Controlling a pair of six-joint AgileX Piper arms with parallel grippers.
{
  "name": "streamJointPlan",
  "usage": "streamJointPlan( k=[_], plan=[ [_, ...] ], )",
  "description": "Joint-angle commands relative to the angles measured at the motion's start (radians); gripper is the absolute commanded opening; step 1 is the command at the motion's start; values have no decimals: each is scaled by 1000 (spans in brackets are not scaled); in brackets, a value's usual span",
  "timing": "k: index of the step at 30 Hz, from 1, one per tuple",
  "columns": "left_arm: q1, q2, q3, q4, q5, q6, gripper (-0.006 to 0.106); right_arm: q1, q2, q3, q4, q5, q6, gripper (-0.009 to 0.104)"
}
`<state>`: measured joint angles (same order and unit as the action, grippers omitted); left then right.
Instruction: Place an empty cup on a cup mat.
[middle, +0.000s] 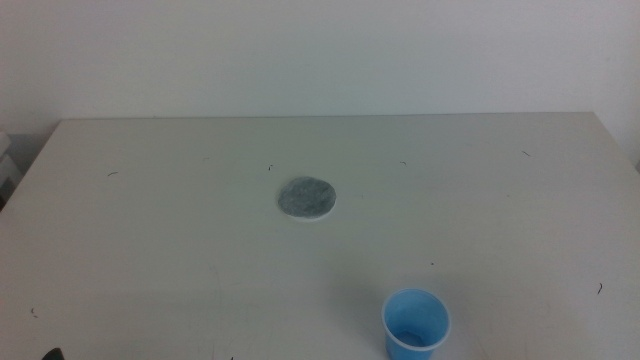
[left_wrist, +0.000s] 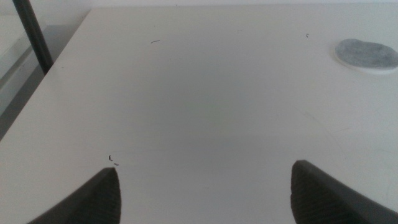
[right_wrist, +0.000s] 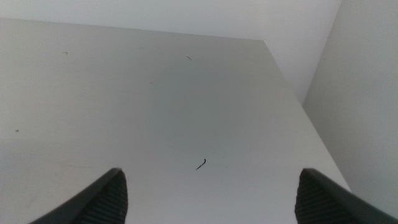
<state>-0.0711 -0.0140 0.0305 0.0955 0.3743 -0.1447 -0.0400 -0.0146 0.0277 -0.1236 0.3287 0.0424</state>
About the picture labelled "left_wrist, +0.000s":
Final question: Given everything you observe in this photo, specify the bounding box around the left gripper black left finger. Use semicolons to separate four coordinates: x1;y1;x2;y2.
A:
27;167;121;224

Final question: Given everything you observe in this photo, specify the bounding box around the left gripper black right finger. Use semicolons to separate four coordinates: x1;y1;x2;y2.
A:
290;159;398;224

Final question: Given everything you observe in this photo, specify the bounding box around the round grey felt cup mat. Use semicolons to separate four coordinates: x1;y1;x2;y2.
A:
333;38;398;75

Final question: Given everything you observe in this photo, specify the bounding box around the black metal pole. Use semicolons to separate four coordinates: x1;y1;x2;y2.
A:
12;0;54;75

